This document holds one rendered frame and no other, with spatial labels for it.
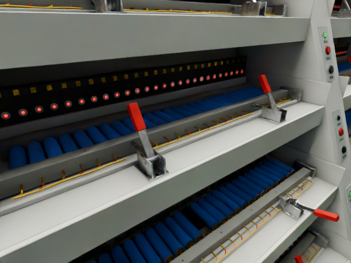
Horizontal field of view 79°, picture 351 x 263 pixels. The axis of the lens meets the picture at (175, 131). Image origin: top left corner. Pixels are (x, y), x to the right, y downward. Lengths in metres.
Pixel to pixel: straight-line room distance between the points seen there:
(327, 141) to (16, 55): 0.58
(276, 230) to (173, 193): 0.25
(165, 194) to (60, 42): 0.20
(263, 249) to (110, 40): 0.39
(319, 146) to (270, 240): 0.27
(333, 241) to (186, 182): 0.51
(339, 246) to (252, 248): 0.33
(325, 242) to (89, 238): 0.59
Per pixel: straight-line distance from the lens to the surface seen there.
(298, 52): 0.59
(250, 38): 0.42
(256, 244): 0.44
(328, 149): 0.60
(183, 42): 0.31
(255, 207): 0.46
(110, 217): 0.25
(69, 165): 0.29
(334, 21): 0.70
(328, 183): 0.63
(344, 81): 0.66
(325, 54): 0.61
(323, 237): 0.71
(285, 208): 0.50
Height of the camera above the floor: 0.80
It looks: 7 degrees down
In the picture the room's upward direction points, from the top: 14 degrees counter-clockwise
